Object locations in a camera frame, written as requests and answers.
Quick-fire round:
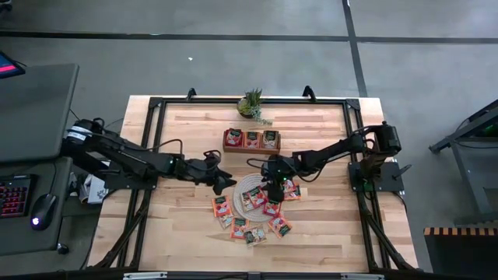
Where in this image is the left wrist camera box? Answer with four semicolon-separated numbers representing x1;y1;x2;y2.
202;149;223;164

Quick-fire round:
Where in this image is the dark computer desk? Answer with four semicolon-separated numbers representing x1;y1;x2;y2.
0;156;74;257

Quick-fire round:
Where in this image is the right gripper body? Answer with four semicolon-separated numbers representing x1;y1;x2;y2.
276;155;301;182

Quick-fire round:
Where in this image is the grey side desk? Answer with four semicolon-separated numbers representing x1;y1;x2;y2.
0;63;80;163

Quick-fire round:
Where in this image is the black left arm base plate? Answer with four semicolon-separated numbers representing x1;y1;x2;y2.
103;159;161;191

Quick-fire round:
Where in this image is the backlit black keyboard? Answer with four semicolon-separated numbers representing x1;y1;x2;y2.
0;173;34;219

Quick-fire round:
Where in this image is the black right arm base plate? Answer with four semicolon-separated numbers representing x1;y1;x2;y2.
348;161;412;194

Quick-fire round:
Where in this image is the white printed carton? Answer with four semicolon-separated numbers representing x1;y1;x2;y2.
79;173;110;205

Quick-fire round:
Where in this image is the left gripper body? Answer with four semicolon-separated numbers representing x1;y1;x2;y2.
174;157;228;196

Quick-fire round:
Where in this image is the potted succulent plant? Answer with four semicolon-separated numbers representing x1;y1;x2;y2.
236;87;273;126

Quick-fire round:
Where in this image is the black case with orange stripes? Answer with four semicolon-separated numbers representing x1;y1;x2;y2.
423;226;498;280

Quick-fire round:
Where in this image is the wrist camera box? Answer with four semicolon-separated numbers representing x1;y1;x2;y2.
259;161;278;182
202;149;223;164

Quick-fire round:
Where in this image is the dark metal stand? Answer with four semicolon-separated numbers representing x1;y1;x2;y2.
428;99;498;226

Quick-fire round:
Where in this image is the black computer mouse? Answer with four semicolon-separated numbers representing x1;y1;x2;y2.
30;193;58;232

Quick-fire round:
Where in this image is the screen with red stripe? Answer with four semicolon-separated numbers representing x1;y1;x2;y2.
0;50;26;80

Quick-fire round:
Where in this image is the round woven rope mat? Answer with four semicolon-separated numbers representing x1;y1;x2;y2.
232;173;282;223

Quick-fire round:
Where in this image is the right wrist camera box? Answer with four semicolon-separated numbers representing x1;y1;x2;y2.
259;161;278;182

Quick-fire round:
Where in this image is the wooden three-compartment box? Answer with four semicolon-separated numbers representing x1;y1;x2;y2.
222;130;282;156

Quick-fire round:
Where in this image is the silver metal bracket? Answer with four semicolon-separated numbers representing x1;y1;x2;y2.
340;273;385;280
122;271;168;280

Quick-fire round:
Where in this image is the orange tea packet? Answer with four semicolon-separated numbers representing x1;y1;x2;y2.
266;215;293;240
285;183;303;202
230;216;250;240
212;194;234;218
244;131;262;149

